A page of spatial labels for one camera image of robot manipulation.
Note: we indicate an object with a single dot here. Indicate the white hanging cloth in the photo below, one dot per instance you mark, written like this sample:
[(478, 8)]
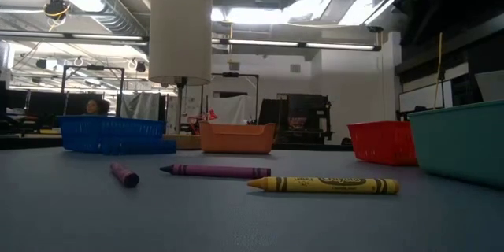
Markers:
[(230, 109), (139, 106)]

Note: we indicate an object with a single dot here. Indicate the orange plastic bin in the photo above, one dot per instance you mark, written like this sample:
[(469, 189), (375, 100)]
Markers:
[(236, 139)]

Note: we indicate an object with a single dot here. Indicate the small red object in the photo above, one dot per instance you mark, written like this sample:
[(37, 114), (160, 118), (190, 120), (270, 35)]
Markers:
[(212, 115)]

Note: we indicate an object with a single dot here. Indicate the black machine cabinet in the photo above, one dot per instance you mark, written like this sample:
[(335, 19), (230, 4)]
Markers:
[(303, 118)]

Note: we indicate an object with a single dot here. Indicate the purple crayon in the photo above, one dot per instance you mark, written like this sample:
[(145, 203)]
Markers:
[(125, 175), (220, 171)]

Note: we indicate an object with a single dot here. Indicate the long ceiling light fixture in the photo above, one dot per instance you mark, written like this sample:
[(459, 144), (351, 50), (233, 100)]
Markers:
[(98, 36), (299, 44)]

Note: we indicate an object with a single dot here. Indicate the white shade wooden-base lamp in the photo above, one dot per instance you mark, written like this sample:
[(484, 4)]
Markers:
[(179, 35)]

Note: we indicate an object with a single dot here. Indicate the yellow crayon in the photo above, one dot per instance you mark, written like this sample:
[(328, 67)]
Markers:
[(327, 186)]

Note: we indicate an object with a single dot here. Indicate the blue-grey table mat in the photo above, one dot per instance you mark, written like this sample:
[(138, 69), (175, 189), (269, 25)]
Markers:
[(252, 224)]

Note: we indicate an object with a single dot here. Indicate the red plastic basket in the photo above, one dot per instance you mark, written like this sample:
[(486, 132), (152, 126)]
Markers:
[(382, 143)]

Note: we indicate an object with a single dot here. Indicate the blue plastic basket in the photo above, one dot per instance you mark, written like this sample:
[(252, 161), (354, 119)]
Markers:
[(98, 134)]

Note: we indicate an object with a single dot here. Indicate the person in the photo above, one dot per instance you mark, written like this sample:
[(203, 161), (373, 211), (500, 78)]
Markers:
[(94, 107)]

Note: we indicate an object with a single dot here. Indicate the whiteboard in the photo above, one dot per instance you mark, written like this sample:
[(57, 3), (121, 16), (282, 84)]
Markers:
[(421, 96)]

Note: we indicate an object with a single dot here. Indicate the teal plastic bin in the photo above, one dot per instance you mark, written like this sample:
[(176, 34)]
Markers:
[(460, 145)]

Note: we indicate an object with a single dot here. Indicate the black desk monitor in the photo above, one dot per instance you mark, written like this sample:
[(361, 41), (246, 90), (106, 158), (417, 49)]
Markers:
[(39, 104)]

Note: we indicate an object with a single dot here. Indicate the black metal rig frame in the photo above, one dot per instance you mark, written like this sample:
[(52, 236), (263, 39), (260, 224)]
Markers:
[(120, 86), (257, 94)]

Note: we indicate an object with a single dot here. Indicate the silver ventilation duct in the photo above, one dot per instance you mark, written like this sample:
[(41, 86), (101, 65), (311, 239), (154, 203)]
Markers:
[(110, 4)]

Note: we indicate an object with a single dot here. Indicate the black aluminium table frame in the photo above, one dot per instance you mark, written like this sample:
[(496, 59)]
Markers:
[(23, 141)]

